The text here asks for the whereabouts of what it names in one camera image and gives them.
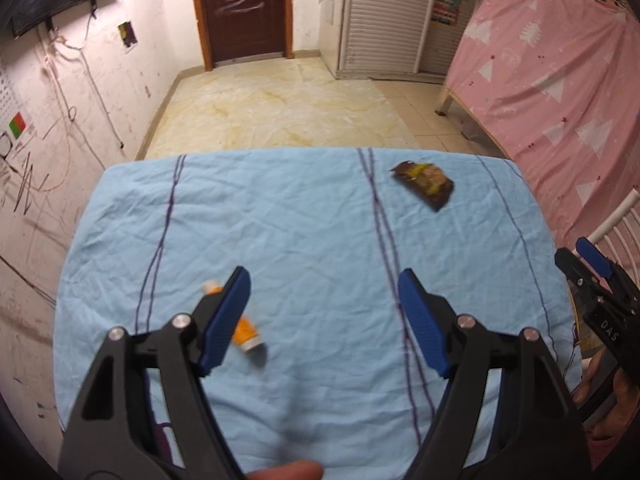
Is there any pink printed bed sheet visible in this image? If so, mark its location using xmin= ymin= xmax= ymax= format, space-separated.
xmin=445 ymin=0 xmax=640 ymax=256

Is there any person's right forearm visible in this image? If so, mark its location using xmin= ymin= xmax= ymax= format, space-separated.
xmin=582 ymin=427 xmax=640 ymax=480

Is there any brown snack wrapper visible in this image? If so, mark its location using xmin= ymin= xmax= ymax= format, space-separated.
xmin=390 ymin=160 xmax=456 ymax=213

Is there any television cable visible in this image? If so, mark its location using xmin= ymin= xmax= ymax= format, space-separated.
xmin=42 ymin=2 xmax=126 ymax=150

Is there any person's left hand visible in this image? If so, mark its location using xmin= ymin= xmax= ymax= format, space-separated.
xmin=244 ymin=461 xmax=326 ymax=480

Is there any dark red door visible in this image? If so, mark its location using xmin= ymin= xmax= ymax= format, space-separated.
xmin=189 ymin=0 xmax=296 ymax=72

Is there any light blue tablecloth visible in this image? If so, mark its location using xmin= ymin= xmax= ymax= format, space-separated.
xmin=52 ymin=147 xmax=583 ymax=480

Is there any orange white tube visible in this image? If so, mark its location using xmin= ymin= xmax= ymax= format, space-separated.
xmin=201 ymin=281 xmax=267 ymax=355

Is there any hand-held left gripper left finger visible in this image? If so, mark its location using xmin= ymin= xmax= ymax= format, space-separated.
xmin=57 ymin=266 xmax=252 ymax=480

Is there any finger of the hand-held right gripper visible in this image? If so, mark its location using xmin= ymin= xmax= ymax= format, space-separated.
xmin=553 ymin=247 xmax=589 ymax=292
xmin=574 ymin=236 xmax=617 ymax=282

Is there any white slatted wardrobe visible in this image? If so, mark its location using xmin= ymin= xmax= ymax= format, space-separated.
xmin=336 ymin=0 xmax=481 ymax=81

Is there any person's right hand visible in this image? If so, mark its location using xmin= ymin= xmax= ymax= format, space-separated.
xmin=572 ymin=351 xmax=640 ymax=438

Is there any wooden bed frame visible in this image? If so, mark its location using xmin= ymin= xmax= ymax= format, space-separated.
xmin=434 ymin=82 xmax=503 ymax=153

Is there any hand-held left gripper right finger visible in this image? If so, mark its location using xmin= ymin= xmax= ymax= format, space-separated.
xmin=398 ymin=267 xmax=594 ymax=480

